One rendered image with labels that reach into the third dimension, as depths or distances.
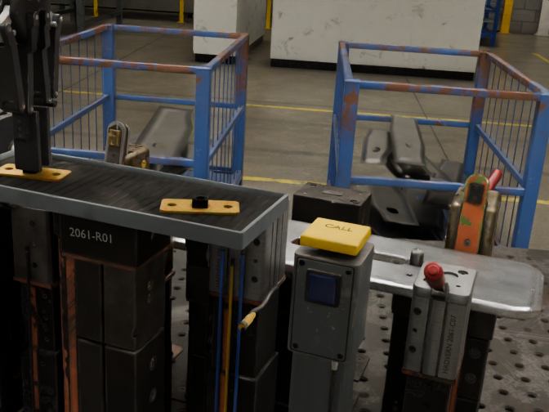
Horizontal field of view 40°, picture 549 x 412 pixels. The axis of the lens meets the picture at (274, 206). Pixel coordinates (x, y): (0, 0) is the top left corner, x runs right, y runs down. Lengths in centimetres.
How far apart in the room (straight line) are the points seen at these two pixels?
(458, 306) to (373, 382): 51
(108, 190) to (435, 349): 43
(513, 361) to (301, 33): 770
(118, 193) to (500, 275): 57
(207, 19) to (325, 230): 837
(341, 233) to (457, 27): 840
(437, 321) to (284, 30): 819
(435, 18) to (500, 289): 807
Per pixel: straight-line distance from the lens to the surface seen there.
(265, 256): 97
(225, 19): 906
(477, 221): 123
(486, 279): 112
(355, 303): 77
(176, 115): 408
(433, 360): 96
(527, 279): 115
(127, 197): 85
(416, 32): 908
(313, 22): 901
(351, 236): 77
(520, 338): 165
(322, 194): 130
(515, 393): 146
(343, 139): 298
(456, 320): 93
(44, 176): 92
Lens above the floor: 144
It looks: 19 degrees down
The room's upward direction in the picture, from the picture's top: 4 degrees clockwise
